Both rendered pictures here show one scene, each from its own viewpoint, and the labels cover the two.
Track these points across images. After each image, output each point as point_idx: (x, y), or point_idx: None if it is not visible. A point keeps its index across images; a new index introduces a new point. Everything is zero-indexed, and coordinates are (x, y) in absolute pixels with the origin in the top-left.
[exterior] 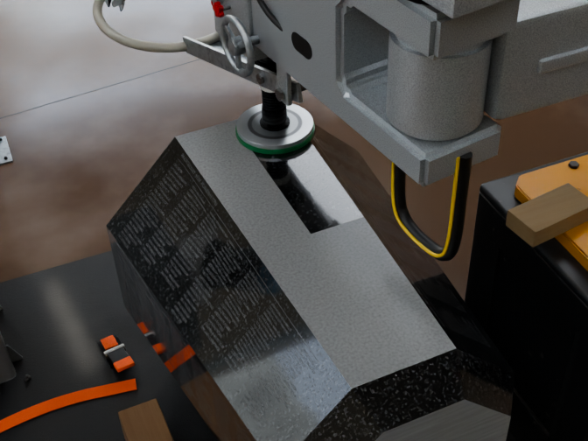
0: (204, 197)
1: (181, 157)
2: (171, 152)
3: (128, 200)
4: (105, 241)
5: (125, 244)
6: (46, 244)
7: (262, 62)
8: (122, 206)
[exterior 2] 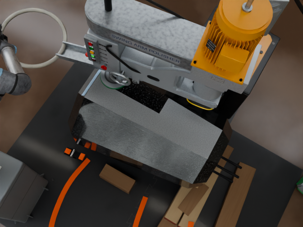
0: (114, 116)
1: (93, 104)
2: (86, 103)
3: (75, 123)
4: (28, 113)
5: (86, 137)
6: (7, 126)
7: None
8: (75, 125)
